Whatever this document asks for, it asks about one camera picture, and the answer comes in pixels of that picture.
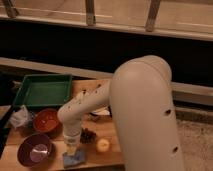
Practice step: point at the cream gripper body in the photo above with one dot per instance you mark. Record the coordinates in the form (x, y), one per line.
(71, 149)

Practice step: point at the blue sponge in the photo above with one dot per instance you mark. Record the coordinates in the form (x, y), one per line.
(76, 159)

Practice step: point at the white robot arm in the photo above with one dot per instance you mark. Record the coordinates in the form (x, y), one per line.
(140, 97)

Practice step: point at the green plastic tray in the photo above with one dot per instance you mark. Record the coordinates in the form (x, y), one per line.
(44, 90)

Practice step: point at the bunch of dark grapes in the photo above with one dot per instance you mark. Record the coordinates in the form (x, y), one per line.
(87, 136)

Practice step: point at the wooden cutting board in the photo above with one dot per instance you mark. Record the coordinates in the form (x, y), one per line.
(95, 161)

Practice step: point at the yellow round fruit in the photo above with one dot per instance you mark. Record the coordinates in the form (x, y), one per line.
(102, 145)

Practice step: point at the purple bowl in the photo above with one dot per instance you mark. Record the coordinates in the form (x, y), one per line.
(35, 149)

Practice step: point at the orange bowl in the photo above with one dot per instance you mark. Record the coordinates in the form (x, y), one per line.
(46, 121)

